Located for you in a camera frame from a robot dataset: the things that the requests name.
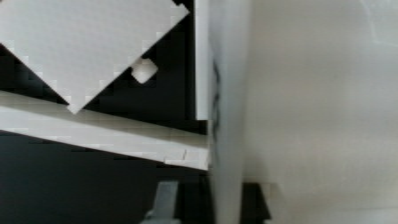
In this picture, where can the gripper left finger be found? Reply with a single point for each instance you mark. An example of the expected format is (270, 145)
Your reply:
(160, 214)

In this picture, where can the white upside-down drawer with knob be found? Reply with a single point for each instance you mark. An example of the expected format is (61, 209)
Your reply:
(78, 39)

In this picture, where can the white front fence rail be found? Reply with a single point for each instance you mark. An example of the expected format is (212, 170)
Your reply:
(38, 118)

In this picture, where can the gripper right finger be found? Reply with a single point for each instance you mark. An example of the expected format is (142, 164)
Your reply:
(254, 207)

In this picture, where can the white drawer cabinet box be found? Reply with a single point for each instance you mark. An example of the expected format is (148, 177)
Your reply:
(304, 108)

